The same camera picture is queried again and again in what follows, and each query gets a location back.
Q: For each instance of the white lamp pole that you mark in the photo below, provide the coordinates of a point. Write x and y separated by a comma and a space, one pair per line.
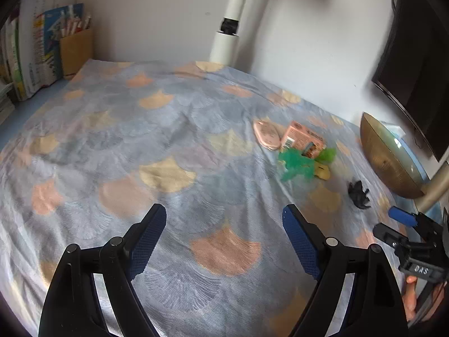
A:
226, 45

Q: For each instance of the teal translucent figurine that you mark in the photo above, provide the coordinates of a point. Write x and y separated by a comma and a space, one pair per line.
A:
294, 165

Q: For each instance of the beige cylindrical bar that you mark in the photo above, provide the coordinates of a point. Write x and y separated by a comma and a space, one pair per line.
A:
435, 189

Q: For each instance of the bunch of pens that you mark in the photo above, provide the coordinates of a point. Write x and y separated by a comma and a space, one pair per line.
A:
75, 23

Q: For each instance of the light green translucent figurine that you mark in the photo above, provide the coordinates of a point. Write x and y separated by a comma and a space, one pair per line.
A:
328, 154

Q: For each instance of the pink carton box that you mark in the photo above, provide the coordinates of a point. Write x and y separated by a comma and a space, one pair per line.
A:
298, 137

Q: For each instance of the row of standing books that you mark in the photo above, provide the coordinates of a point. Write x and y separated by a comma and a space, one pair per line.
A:
10, 56

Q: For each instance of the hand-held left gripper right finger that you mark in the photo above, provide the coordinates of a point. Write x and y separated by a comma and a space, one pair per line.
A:
301, 242

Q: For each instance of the leaf-patterned grey cloth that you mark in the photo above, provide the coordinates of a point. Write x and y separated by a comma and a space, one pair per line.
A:
140, 130

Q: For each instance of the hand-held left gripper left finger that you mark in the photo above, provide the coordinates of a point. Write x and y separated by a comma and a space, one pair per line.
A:
147, 238

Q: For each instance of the pink oval case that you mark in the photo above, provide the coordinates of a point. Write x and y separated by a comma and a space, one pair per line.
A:
266, 133

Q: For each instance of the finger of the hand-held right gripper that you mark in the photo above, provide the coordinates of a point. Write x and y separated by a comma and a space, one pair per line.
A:
403, 216
386, 233

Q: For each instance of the black monitor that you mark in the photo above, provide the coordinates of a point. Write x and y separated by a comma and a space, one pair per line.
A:
414, 59

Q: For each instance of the black dragon figurine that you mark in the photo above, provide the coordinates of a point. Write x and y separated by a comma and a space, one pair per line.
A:
357, 195

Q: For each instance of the gold ribbed glass bowl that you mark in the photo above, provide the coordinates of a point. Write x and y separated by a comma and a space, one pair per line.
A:
382, 161

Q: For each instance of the person's right hand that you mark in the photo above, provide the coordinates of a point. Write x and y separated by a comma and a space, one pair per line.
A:
410, 298

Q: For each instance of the brown pen holder box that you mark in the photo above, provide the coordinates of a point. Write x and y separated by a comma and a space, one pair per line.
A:
75, 56

